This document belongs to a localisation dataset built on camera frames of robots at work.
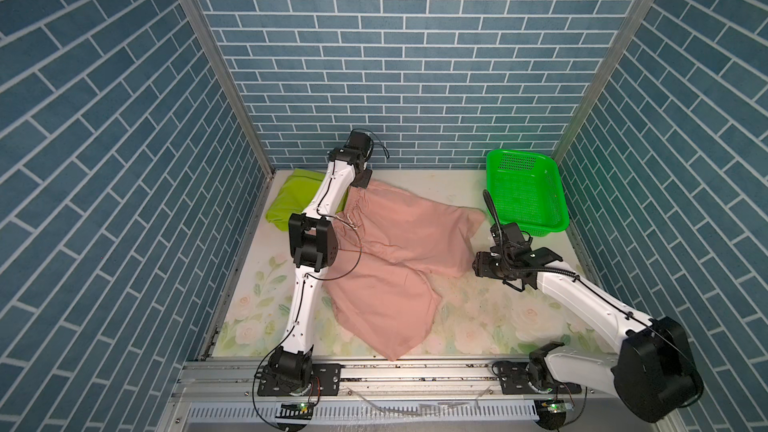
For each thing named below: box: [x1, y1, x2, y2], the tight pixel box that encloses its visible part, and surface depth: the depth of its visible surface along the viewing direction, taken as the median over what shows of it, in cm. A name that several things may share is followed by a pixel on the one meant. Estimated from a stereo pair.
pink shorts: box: [326, 180, 485, 361], surface depth 93 cm
